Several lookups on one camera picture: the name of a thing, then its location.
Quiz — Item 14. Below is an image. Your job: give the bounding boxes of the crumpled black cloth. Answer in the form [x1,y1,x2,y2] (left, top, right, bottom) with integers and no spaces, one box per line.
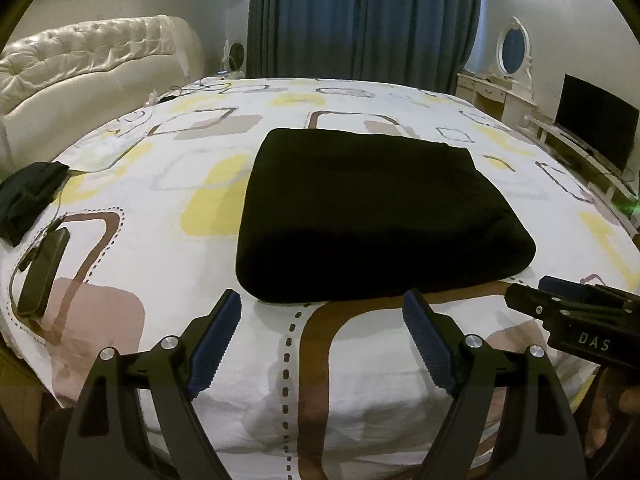
[0,161,71,247]

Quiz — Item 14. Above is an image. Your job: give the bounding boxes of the white dressing table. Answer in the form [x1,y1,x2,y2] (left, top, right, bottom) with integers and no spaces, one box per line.
[456,71,538,126]

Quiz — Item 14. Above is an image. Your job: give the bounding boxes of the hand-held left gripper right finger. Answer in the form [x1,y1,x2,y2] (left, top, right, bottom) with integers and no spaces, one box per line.
[402,287,588,480]

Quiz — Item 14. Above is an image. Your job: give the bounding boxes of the black phone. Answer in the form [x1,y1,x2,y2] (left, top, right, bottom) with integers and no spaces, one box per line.
[17,227,71,317]

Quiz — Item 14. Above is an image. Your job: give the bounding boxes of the white patterned bedsheet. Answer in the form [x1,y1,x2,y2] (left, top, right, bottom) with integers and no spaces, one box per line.
[0,77,640,471]

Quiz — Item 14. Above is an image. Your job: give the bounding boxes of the person's right hand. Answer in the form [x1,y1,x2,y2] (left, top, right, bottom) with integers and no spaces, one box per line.
[584,365,640,457]

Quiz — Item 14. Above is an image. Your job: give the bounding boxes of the oval vanity mirror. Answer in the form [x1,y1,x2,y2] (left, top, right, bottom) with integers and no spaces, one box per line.
[496,16,535,81]

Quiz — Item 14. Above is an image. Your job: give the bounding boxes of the dark blue curtain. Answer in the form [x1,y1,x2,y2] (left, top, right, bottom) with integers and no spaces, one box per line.
[247,0,483,96]

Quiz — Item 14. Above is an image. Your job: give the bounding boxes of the white television stand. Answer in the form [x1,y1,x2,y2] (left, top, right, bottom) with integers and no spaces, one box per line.
[525,112,640,231]

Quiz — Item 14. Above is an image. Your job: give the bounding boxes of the white tufted headboard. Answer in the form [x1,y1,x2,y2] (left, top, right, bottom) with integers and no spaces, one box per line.
[0,15,206,181]

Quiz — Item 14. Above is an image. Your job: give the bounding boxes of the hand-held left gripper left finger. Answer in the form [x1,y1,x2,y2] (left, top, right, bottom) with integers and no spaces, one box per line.
[62,288,243,480]

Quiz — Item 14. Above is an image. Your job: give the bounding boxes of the black flat television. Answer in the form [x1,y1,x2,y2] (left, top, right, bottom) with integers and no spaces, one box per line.
[554,74,640,173]

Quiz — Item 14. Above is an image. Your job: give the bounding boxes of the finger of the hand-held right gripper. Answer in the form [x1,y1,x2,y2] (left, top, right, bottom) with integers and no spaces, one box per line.
[505,284,626,320]
[539,275,640,304]

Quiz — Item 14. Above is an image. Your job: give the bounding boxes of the black pants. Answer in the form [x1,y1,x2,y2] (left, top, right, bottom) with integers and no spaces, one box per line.
[235,128,537,305]

